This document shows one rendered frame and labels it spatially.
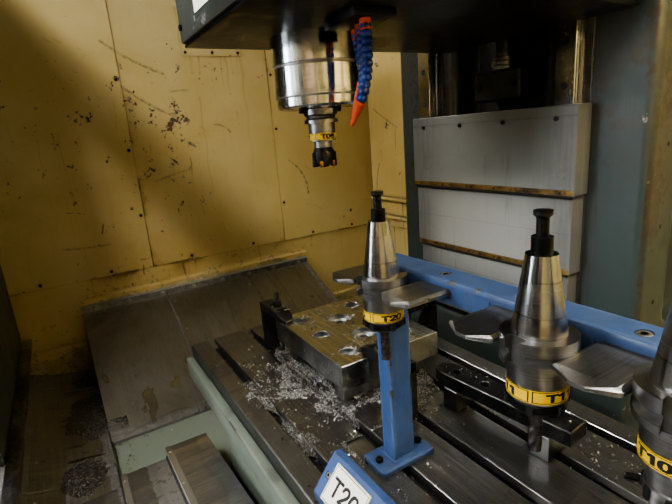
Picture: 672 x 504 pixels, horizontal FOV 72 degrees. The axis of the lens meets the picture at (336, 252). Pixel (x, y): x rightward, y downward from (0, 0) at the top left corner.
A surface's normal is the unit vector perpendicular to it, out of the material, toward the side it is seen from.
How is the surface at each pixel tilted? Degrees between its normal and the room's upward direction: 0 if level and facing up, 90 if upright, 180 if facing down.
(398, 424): 90
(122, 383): 24
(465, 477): 0
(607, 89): 90
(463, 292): 90
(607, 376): 0
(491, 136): 90
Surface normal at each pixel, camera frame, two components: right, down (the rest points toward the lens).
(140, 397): 0.14, -0.81
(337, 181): 0.52, 0.18
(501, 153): -0.84, 0.22
